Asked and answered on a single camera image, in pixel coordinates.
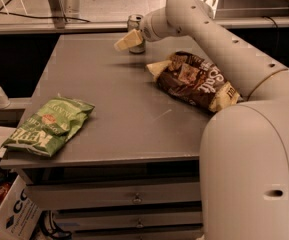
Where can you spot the silver 7up soda can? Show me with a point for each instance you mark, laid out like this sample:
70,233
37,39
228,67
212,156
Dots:
137,43

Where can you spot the middle drawer with knob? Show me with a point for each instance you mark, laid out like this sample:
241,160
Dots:
127,220

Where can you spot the brown salt chip bag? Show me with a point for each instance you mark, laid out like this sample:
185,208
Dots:
194,80

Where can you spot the white cardboard box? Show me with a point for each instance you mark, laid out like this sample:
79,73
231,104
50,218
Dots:
18,213

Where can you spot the grey drawer cabinet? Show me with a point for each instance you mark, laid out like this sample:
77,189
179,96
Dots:
136,132

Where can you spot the green jalapeno chip bag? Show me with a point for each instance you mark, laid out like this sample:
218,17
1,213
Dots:
46,131

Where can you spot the drawer with knob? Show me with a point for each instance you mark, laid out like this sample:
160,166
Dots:
78,196
127,220

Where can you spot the top drawer with knob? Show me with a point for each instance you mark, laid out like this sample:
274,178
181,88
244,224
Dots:
78,196

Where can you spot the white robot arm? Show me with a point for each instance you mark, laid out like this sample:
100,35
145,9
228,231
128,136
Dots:
244,150

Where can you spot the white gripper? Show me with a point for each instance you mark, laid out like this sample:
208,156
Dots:
149,30

